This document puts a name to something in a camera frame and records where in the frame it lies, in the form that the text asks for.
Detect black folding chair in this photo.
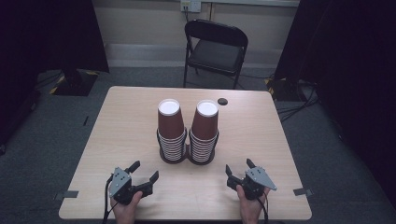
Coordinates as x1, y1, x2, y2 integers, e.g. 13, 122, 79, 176
182, 19, 249, 91

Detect person's right hand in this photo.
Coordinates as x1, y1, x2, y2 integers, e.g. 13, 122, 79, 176
235, 185, 271, 224

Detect white wall socket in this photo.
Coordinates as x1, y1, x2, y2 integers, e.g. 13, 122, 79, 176
180, 0, 202, 13

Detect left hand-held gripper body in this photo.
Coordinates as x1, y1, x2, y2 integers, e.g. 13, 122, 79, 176
108, 167, 154, 205

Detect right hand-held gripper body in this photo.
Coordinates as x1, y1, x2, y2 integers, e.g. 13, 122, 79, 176
226, 166, 277, 201

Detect black stand base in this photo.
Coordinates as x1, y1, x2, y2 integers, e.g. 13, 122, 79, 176
264, 77, 301, 103
49, 68, 101, 97

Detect grey tape strip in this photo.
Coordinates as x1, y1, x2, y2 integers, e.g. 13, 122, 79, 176
292, 188, 315, 197
53, 189, 79, 201

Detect stack of brown cups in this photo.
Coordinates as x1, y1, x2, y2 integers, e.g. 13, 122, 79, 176
190, 99, 219, 163
157, 98, 188, 162

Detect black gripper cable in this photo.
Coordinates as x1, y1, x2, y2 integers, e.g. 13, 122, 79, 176
102, 175, 120, 224
256, 191, 270, 224

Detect black floor cables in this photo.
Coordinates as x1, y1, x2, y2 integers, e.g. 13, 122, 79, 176
276, 79, 319, 123

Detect person's left hand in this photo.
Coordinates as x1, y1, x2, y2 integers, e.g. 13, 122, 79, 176
110, 190, 144, 224

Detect black curtain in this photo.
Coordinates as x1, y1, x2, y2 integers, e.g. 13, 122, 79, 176
0, 0, 110, 147
274, 0, 396, 202

